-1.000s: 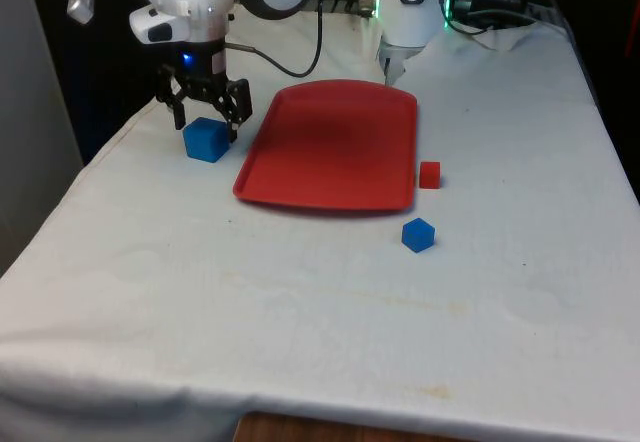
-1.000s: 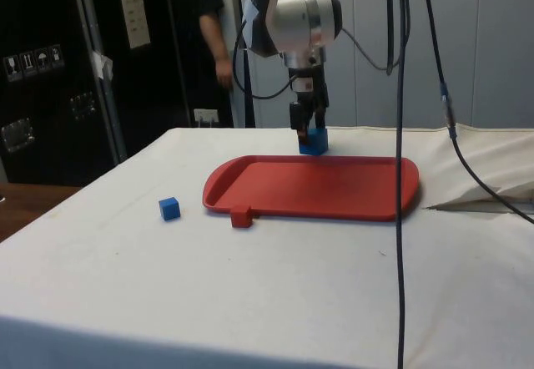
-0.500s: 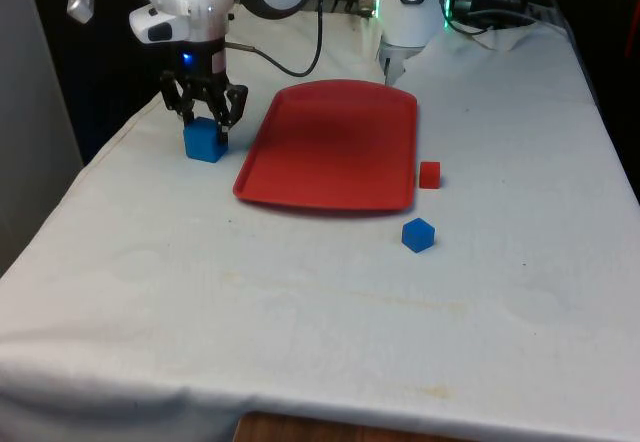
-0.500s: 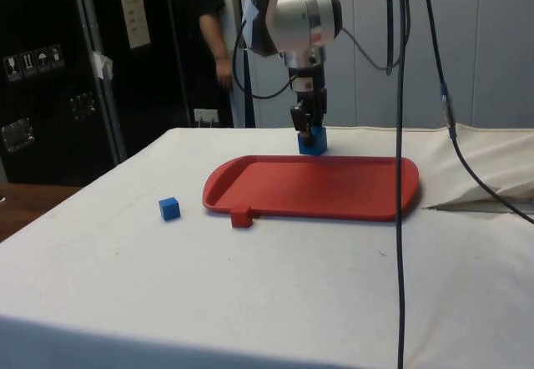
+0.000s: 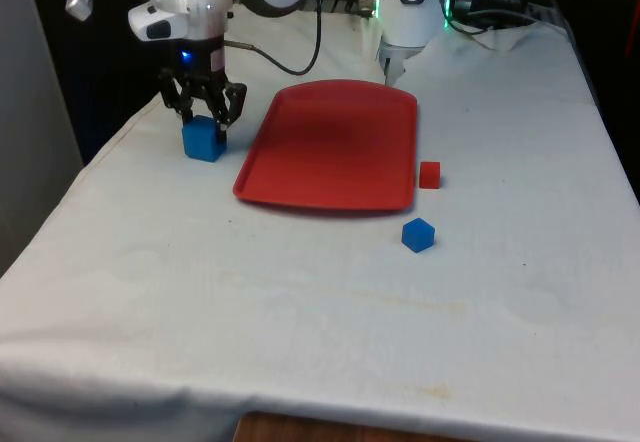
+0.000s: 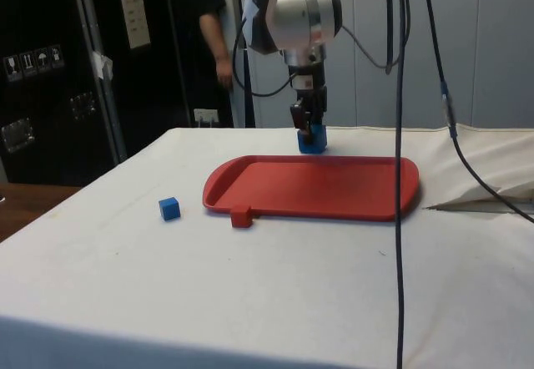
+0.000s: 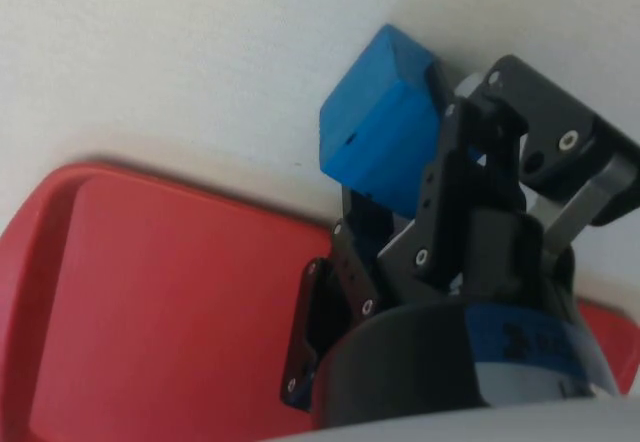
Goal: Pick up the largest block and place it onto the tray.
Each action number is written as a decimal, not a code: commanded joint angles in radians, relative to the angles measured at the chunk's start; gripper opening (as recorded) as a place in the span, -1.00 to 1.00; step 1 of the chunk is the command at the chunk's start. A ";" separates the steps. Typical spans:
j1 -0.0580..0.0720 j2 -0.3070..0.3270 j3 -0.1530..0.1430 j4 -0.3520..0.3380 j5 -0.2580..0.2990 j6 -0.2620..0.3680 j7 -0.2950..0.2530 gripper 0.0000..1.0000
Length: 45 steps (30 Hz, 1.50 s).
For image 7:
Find large blue cube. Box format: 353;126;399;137
319;23;436;221

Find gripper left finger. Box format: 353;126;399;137
282;184;396;408

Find red tray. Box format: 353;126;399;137
0;161;636;442

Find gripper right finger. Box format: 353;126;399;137
412;54;640;283

